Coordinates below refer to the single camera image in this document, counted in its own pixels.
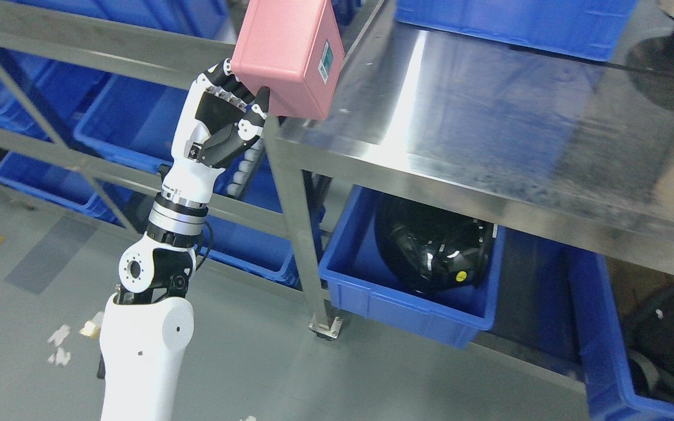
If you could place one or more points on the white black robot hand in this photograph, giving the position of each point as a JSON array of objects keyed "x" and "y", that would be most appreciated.
[{"x": 220, "y": 120}]

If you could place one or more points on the pink plastic storage box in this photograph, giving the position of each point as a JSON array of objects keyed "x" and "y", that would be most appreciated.
[{"x": 295, "y": 49}]

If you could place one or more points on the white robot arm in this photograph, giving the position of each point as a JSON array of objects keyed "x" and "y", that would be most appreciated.
[{"x": 149, "y": 322}]

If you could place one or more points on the steel shelf rack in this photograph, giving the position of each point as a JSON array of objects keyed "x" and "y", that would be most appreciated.
[{"x": 42, "y": 99}]

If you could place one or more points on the blue bin left shelf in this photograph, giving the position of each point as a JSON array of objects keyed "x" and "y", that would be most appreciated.
[{"x": 132, "y": 122}]

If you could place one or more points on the blue bin lower left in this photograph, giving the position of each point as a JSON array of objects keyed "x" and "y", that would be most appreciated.
[{"x": 53, "y": 184}]

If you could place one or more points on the black helmet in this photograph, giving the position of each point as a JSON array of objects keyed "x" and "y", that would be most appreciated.
[{"x": 429, "y": 249}]

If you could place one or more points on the blue bin with helmet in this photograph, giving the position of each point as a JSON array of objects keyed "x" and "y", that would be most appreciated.
[{"x": 360, "y": 283}]

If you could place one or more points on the stainless steel table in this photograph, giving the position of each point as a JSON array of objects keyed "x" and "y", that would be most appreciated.
[{"x": 575, "y": 151}]

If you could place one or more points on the blue bin on table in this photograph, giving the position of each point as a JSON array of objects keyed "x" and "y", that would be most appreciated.
[{"x": 583, "y": 29}]

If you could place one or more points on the blue bin with backpack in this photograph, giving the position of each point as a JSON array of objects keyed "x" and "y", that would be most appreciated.
[{"x": 610, "y": 391}]

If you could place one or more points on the black Puma backpack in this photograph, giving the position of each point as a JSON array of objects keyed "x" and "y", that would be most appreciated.
[{"x": 649, "y": 336}]

